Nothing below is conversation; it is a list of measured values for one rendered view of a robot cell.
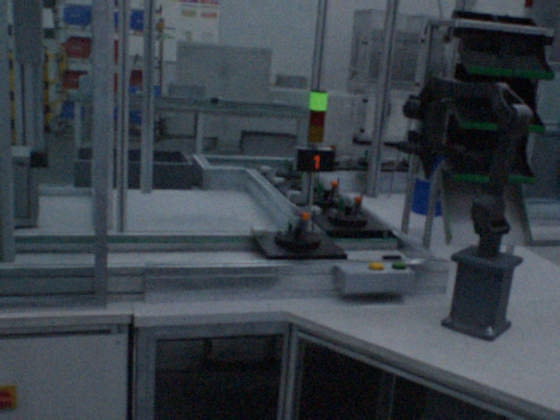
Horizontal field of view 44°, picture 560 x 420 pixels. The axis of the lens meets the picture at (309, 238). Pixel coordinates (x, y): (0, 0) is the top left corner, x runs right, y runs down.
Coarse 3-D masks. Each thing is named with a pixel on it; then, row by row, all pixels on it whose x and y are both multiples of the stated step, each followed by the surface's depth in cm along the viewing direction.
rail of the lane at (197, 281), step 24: (144, 264) 181; (168, 264) 183; (192, 264) 185; (216, 264) 186; (240, 264) 188; (264, 264) 190; (288, 264) 192; (312, 264) 193; (336, 264) 195; (360, 264) 197; (408, 264) 202; (432, 264) 204; (144, 288) 180; (168, 288) 182; (192, 288) 184; (216, 288) 186; (240, 288) 188; (264, 288) 191; (288, 288) 193; (312, 288) 195; (336, 288) 198; (432, 288) 207
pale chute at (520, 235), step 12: (504, 192) 230; (516, 192) 230; (516, 204) 228; (504, 216) 225; (516, 216) 226; (516, 228) 223; (528, 228) 220; (504, 240) 221; (516, 240) 221; (528, 240) 219
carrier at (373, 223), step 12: (348, 204) 238; (360, 204) 243; (312, 216) 242; (324, 216) 243; (336, 216) 235; (348, 216) 238; (360, 216) 239; (324, 228) 227; (336, 228) 229; (348, 228) 230; (360, 228) 231; (372, 228) 233; (384, 228) 234
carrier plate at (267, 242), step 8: (272, 232) 217; (320, 232) 222; (256, 240) 208; (264, 240) 208; (272, 240) 209; (328, 240) 214; (264, 248) 201; (272, 248) 201; (280, 248) 202; (320, 248) 205; (328, 248) 206; (336, 248) 207; (264, 256) 199; (272, 256) 195; (280, 256) 196; (288, 256) 196; (296, 256) 197; (304, 256) 198; (312, 256) 199; (320, 256) 199; (328, 256) 200; (336, 256) 201; (344, 256) 202
